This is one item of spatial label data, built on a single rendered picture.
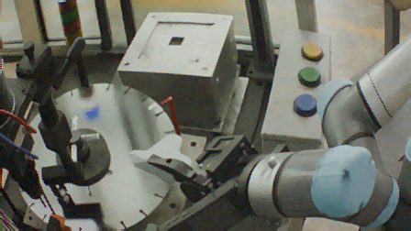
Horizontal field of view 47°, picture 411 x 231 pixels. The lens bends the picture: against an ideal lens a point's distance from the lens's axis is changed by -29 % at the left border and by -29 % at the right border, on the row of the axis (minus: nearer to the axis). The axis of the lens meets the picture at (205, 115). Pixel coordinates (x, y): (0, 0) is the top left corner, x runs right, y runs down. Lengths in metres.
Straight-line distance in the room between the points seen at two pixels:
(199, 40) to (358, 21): 1.64
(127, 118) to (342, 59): 1.59
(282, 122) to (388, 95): 0.38
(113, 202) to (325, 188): 0.42
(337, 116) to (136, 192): 0.34
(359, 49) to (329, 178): 2.01
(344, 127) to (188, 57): 0.51
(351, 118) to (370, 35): 1.96
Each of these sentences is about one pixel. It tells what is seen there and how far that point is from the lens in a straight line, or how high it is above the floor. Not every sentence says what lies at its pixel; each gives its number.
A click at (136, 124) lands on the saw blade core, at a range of 0.98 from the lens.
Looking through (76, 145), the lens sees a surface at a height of 1.00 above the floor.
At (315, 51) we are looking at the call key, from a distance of 1.13.
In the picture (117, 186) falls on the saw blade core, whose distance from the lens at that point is 0.91.
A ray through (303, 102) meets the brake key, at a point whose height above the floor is 0.91.
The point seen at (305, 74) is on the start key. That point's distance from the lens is 1.09.
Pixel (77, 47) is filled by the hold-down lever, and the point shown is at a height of 1.22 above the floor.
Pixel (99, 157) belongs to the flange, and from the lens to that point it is 0.94.
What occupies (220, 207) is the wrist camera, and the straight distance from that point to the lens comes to 0.68.
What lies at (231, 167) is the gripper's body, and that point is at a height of 1.10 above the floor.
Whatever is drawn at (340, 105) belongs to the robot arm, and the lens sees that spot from 0.72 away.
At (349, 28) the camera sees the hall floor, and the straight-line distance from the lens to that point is 2.66.
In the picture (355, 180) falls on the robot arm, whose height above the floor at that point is 1.21.
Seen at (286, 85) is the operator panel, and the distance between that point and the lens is 1.08.
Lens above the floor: 1.67
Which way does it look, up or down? 47 degrees down
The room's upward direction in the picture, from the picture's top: 10 degrees counter-clockwise
